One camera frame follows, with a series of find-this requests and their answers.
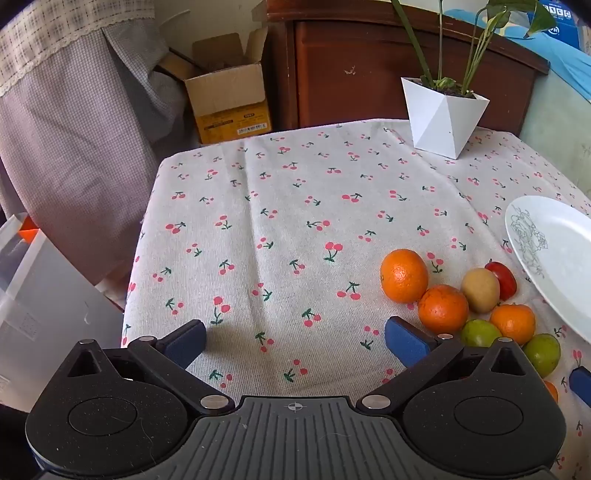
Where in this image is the open cardboard box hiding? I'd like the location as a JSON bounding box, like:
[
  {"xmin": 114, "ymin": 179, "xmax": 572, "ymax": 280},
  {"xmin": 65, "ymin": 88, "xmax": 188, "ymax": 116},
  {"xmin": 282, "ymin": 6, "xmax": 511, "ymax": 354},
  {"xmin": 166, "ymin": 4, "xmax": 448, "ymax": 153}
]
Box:
[{"xmin": 154, "ymin": 25, "xmax": 273, "ymax": 146}]

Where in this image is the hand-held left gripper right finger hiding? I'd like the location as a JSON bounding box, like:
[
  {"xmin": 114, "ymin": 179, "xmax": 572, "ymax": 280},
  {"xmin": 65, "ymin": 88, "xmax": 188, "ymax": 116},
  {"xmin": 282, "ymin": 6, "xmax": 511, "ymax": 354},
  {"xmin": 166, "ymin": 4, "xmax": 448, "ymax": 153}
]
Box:
[{"xmin": 355, "ymin": 316, "xmax": 534, "ymax": 411}]

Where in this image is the cherry print tablecloth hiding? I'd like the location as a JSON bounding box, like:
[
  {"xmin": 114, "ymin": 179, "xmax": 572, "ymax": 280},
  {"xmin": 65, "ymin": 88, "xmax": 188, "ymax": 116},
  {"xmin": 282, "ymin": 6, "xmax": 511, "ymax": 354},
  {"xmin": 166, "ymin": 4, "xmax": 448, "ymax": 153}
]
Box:
[{"xmin": 121, "ymin": 119, "xmax": 591, "ymax": 480}]

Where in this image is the checked fabric cover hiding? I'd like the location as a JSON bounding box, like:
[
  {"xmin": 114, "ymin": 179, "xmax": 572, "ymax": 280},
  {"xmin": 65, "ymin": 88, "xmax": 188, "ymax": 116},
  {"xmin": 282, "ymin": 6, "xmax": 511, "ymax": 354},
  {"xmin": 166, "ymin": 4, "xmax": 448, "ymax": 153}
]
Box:
[{"xmin": 0, "ymin": 0, "xmax": 190, "ymax": 315}]

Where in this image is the green round fruit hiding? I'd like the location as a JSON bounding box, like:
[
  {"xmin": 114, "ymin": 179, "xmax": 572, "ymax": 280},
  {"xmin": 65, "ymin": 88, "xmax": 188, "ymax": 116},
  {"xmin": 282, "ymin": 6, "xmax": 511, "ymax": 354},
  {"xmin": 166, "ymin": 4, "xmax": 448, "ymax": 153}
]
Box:
[
  {"xmin": 522, "ymin": 333, "xmax": 561, "ymax": 378},
  {"xmin": 461, "ymin": 319, "xmax": 503, "ymax": 348}
]

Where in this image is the red cherry tomato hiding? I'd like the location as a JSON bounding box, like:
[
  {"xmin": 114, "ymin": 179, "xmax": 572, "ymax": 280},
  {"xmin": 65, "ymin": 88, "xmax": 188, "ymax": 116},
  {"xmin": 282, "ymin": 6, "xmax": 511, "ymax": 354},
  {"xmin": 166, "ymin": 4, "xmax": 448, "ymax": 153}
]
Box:
[{"xmin": 484, "ymin": 261, "xmax": 518, "ymax": 302}]

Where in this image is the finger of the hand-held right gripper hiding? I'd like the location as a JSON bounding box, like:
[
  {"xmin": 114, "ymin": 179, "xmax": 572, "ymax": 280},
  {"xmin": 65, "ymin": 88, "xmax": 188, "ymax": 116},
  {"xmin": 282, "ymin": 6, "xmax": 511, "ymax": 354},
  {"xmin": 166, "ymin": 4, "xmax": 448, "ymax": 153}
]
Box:
[{"xmin": 569, "ymin": 366, "xmax": 591, "ymax": 407}]

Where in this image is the green leafy plant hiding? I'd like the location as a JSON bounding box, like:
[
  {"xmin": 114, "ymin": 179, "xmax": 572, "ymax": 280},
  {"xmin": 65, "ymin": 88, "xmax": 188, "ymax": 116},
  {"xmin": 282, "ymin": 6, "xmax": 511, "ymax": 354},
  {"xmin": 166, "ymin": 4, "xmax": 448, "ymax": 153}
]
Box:
[{"xmin": 390, "ymin": 0, "xmax": 557, "ymax": 97}]

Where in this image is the white faceted plant pot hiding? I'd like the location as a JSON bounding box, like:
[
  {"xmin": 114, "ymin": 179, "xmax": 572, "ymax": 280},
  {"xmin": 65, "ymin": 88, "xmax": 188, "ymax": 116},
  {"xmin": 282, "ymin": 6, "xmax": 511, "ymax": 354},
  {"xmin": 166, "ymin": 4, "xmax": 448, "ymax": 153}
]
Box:
[{"xmin": 401, "ymin": 77, "xmax": 491, "ymax": 160}]

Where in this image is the orange object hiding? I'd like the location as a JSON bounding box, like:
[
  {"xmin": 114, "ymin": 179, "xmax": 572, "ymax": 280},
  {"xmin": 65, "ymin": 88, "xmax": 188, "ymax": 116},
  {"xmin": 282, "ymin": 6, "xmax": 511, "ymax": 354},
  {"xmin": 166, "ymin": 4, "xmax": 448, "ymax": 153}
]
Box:
[{"xmin": 18, "ymin": 216, "xmax": 40, "ymax": 243}]

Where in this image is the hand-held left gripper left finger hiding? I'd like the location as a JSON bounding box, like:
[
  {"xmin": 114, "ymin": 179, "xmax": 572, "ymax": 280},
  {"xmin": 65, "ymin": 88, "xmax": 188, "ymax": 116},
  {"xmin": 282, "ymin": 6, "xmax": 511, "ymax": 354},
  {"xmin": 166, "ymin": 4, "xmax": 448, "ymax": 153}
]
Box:
[{"xmin": 67, "ymin": 318, "xmax": 234, "ymax": 414}]

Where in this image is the clear plastic storage box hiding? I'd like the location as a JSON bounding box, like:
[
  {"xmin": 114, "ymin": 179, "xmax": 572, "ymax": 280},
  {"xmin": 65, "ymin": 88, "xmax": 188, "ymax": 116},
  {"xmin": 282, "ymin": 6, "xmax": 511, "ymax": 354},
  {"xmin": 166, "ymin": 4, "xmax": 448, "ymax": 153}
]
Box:
[{"xmin": 0, "ymin": 213, "xmax": 124, "ymax": 414}]

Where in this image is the brown wooden cabinet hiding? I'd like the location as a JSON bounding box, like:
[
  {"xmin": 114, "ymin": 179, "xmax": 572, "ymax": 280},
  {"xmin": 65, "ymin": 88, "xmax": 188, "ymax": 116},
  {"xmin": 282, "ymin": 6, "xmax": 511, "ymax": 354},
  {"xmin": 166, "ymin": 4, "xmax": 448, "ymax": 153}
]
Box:
[{"xmin": 265, "ymin": 0, "xmax": 550, "ymax": 134}]

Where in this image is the blue box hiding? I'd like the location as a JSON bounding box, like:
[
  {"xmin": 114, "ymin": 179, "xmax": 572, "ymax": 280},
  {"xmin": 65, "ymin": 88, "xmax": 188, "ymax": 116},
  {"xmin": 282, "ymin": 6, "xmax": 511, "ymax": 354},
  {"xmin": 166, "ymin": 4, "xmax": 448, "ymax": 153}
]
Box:
[{"xmin": 526, "ymin": 0, "xmax": 585, "ymax": 49}]

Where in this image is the white plate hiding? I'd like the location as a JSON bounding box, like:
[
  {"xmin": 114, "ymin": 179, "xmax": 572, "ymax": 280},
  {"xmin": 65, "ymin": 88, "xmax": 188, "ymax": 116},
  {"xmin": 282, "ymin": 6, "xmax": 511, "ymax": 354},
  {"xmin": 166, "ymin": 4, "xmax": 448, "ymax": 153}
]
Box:
[{"xmin": 505, "ymin": 196, "xmax": 591, "ymax": 344}]

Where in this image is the light tan kiwi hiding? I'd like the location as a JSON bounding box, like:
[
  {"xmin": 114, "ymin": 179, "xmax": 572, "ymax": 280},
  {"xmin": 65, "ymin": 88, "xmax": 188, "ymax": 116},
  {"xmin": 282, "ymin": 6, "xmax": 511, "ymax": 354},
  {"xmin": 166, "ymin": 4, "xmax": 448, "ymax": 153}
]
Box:
[{"xmin": 461, "ymin": 269, "xmax": 501, "ymax": 313}]

